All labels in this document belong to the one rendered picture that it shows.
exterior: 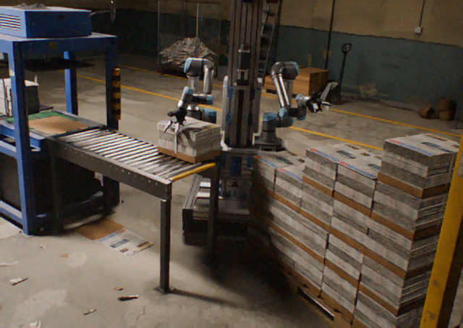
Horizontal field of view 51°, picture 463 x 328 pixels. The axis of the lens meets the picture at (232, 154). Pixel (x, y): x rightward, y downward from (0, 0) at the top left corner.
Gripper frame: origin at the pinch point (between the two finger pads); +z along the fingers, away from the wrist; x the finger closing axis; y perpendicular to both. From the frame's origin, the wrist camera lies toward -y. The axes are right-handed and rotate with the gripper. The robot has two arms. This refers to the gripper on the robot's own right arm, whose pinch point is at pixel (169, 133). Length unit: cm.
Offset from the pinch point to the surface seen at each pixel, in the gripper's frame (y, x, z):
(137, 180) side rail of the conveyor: -14.9, -2.7, 38.6
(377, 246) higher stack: 18, -156, 24
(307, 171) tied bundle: 27, -97, -6
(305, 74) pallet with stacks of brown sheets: 540, 221, -256
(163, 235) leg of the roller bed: 1, -28, 66
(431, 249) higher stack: 25, -181, 16
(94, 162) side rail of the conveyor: -15, 43, 38
